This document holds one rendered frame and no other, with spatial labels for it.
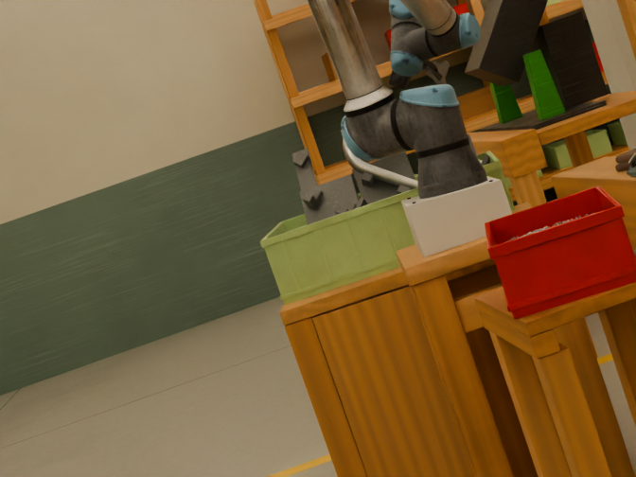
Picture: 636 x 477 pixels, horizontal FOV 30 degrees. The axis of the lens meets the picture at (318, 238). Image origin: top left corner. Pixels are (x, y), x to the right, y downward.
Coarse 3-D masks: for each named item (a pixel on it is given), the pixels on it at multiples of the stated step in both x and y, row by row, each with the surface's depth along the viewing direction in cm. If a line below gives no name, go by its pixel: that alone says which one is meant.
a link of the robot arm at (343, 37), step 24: (312, 0) 253; (336, 0) 252; (336, 24) 253; (336, 48) 255; (360, 48) 255; (336, 72) 259; (360, 72) 256; (360, 96) 257; (384, 96) 257; (360, 120) 258; (384, 120) 256; (360, 144) 260; (384, 144) 258
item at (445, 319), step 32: (416, 288) 243; (448, 288) 243; (480, 288) 269; (448, 320) 244; (480, 320) 246; (576, 320) 244; (448, 352) 245; (576, 352) 245; (448, 384) 246; (480, 384) 245; (480, 416) 246; (608, 416) 246; (480, 448) 247; (608, 448) 247
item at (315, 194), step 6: (312, 192) 319; (318, 192) 318; (306, 198) 315; (312, 198) 315; (318, 198) 318; (312, 204) 316; (348, 204) 315; (354, 204) 314; (336, 210) 311; (342, 210) 311; (348, 210) 314
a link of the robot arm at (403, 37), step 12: (396, 24) 279; (408, 24) 278; (396, 36) 278; (408, 36) 275; (420, 36) 273; (396, 48) 276; (408, 48) 275; (420, 48) 273; (396, 60) 275; (408, 60) 274; (420, 60) 276; (396, 72) 278; (408, 72) 278
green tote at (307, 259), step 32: (416, 192) 287; (288, 224) 332; (320, 224) 290; (352, 224) 290; (384, 224) 289; (288, 256) 292; (320, 256) 292; (352, 256) 291; (384, 256) 290; (288, 288) 293; (320, 288) 293
